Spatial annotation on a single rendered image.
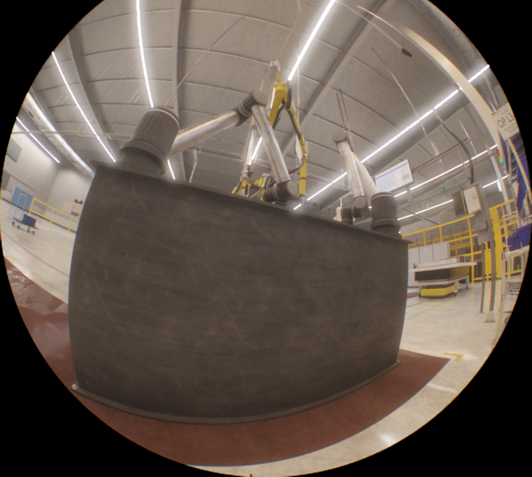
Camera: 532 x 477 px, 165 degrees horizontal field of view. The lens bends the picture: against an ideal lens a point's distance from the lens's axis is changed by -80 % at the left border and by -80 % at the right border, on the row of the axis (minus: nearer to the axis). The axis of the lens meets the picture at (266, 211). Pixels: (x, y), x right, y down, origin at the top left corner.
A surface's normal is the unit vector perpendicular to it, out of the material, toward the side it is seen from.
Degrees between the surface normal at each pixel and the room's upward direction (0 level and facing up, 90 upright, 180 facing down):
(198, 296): 90
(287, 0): 175
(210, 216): 90
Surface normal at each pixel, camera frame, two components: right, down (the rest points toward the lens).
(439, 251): -0.95, -0.19
